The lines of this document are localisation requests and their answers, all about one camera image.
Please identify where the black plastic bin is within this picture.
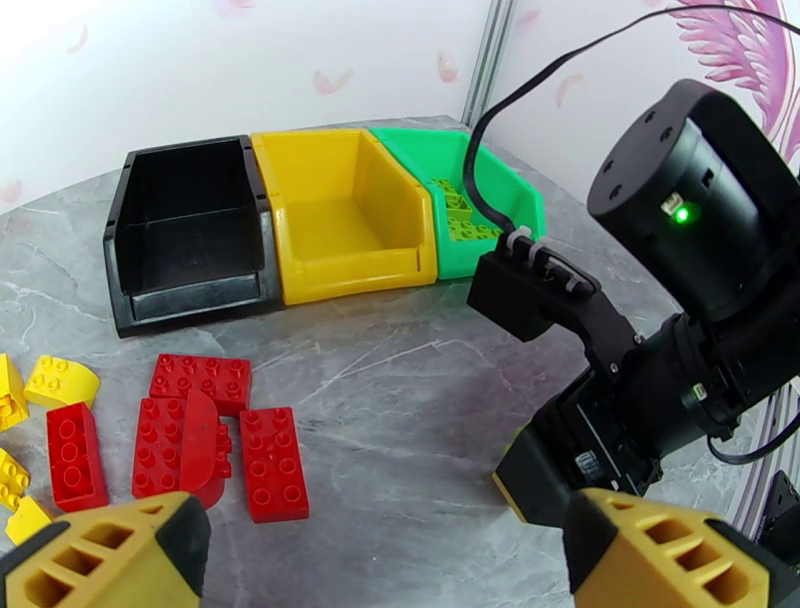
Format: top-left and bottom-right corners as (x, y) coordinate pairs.
(102, 134), (286, 339)

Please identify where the yellow plastic bin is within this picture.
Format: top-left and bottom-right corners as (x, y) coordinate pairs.
(249, 127), (439, 308)

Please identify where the aluminium frame post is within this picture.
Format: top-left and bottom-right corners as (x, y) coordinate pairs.
(461, 0), (517, 126)

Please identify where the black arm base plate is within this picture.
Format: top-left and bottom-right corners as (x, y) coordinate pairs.
(756, 469), (800, 567)

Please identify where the aluminium mounting rail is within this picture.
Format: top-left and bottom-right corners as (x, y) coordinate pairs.
(727, 384), (800, 539)

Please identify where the black camera cable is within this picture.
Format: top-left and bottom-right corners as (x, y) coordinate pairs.
(465, 4), (800, 236)

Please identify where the green lego brick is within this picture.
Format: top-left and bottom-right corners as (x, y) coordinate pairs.
(446, 215), (504, 243)
(434, 177), (476, 220)

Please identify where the red arch lego piece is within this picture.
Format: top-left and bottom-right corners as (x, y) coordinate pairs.
(179, 387), (234, 511)

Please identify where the green plastic bin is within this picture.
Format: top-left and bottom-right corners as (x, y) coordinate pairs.
(368, 126), (547, 281)

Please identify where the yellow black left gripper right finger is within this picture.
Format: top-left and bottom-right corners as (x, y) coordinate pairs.
(564, 487), (800, 608)

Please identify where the yellow rounded lego brick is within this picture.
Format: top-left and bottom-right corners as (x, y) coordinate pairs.
(23, 354), (101, 411)

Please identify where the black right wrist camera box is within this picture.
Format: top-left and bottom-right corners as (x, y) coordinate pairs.
(466, 240), (645, 376)

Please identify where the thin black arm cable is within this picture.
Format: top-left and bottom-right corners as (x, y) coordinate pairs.
(704, 384), (800, 467)

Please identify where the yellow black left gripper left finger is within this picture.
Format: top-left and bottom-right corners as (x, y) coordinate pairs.
(0, 491), (213, 608)

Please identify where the red lego brick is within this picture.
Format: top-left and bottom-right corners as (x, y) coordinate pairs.
(45, 401), (111, 514)
(239, 406), (312, 525)
(148, 352), (253, 417)
(131, 396), (234, 501)

